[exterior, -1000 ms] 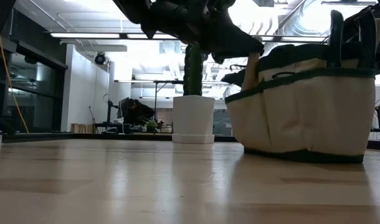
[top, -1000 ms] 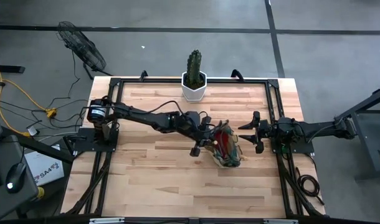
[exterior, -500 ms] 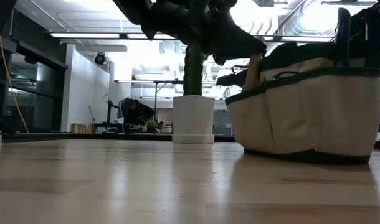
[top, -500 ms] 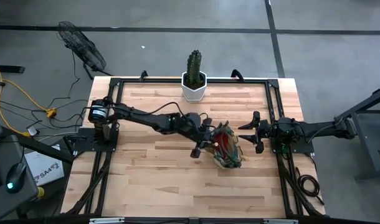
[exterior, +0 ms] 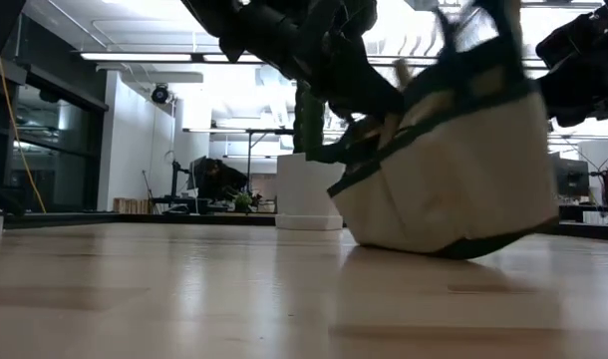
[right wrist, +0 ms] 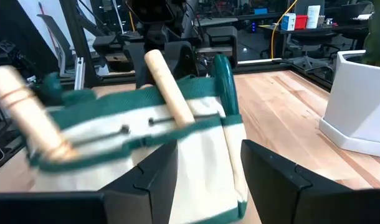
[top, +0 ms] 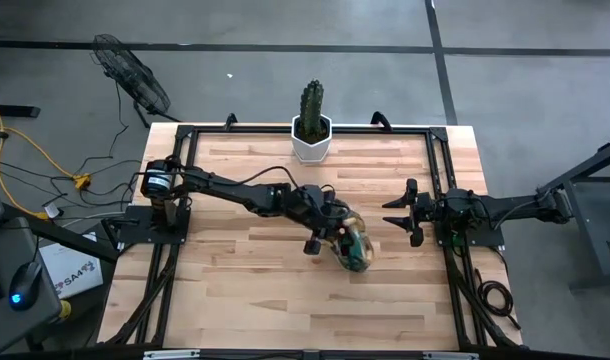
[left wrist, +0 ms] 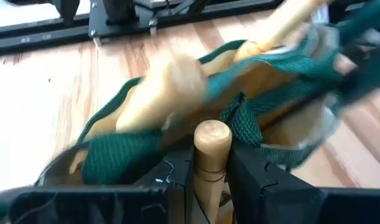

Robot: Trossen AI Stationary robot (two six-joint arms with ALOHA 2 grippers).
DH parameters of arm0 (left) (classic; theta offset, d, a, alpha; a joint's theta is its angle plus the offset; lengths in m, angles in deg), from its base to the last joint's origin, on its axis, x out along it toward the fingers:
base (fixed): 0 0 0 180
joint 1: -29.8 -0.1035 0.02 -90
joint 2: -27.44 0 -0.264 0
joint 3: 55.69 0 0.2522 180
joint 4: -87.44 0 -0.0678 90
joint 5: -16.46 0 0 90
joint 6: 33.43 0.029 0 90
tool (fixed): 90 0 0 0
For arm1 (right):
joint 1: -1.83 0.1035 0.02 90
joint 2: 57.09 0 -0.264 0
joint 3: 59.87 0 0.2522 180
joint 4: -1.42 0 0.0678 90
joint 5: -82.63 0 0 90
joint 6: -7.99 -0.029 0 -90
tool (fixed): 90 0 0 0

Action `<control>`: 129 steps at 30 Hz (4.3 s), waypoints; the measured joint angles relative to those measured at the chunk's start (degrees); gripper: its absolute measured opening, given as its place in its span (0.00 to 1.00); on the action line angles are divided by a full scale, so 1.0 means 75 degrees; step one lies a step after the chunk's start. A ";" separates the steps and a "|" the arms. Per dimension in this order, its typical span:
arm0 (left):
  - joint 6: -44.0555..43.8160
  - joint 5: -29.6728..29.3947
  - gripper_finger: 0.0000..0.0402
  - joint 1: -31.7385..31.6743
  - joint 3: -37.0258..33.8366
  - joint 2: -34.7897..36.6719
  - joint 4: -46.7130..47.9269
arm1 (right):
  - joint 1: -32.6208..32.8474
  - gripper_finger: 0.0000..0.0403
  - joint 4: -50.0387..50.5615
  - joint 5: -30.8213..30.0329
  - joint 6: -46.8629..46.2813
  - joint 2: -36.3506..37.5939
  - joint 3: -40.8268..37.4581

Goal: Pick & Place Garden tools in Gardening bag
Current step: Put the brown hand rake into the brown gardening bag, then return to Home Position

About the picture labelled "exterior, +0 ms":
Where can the black background robot arm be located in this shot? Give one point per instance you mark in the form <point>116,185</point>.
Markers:
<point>605,189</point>

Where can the white hexagonal plant pot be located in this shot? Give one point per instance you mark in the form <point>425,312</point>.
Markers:
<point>304,189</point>

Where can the cream and green tool bag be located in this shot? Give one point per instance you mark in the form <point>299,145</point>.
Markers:
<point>458,189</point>

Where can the person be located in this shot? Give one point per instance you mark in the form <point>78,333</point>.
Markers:
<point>221,179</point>

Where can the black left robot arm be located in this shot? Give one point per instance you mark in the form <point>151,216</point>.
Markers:
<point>244,25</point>

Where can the wooden crate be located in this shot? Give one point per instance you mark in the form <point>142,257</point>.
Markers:
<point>130,205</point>

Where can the black computer monitor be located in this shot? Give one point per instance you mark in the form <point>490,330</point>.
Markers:
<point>570,177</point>
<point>195,172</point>

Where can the long overhead light bar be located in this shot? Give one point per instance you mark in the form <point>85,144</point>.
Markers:
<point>134,56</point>

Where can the green cactus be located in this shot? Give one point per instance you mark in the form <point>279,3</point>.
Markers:
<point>309,124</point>

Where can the small green potted plant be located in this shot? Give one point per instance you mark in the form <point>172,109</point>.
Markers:
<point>242,202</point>

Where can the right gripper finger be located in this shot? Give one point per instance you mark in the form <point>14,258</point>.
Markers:
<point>583,100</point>

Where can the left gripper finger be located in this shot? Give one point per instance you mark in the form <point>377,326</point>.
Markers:
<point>364,90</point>

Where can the round black ceiling camera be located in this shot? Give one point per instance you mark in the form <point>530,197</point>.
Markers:
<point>160,94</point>

